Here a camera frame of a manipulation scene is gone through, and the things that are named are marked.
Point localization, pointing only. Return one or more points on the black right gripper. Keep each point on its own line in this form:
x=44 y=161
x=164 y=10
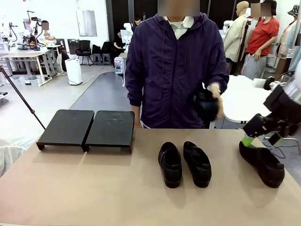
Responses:
x=268 y=126

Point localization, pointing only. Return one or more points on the black leather loafer shoe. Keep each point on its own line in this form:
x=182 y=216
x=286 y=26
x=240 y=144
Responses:
x=208 y=108
x=263 y=164

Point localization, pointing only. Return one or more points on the person's right forearm purple sleeve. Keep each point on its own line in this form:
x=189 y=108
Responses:
x=134 y=94

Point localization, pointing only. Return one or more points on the person's left forearm purple sleeve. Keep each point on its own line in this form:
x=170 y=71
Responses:
x=222 y=82

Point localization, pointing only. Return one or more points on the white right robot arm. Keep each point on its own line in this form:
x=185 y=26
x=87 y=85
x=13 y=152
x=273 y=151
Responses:
x=295 y=87

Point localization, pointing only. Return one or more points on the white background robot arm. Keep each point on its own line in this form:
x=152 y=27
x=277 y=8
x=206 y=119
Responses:
x=128 y=30

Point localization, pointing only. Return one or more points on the black light stand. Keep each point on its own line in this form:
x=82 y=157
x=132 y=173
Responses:
x=245 y=33

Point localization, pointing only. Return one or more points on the black metal shoe stand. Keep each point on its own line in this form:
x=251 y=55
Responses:
x=110 y=129
x=65 y=127

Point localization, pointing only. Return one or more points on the person's left hand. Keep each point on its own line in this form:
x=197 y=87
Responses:
x=214 y=90

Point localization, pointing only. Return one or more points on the person's right hand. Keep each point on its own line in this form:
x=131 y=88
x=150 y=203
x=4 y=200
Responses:
x=137 y=117

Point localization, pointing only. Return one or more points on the white work table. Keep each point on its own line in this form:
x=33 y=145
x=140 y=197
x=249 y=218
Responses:
x=242 y=99

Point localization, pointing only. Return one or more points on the mannequin in beige jacket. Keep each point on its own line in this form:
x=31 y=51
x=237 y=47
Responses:
x=237 y=35

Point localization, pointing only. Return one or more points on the person in purple jacket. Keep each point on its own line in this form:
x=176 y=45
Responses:
x=174 y=70

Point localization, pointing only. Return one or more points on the computer case with lights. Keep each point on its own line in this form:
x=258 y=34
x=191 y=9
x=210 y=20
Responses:
x=118 y=65

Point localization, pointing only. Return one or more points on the seated person in black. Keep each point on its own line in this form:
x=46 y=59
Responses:
x=119 y=43

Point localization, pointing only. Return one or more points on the grey stool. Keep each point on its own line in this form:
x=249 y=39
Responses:
x=97 y=57
x=106 y=57

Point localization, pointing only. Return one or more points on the black office chair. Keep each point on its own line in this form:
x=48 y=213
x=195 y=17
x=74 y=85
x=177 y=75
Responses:
x=84 y=47

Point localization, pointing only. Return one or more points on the seated person in white shirt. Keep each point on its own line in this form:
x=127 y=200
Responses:
x=44 y=35

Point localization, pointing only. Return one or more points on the black tripod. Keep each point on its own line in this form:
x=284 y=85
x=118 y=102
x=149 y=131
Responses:
x=21 y=96

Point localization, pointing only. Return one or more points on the white wrinkled cover sheet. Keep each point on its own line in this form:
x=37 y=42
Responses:
x=9 y=155

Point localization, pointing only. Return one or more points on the wooden top desk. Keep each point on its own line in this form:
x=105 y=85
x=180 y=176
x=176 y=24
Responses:
x=23 y=54

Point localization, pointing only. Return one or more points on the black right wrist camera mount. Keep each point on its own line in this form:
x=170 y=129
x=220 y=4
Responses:
x=279 y=99

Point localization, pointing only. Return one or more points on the grey wall panel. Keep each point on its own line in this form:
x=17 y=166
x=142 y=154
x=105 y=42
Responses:
x=86 y=23

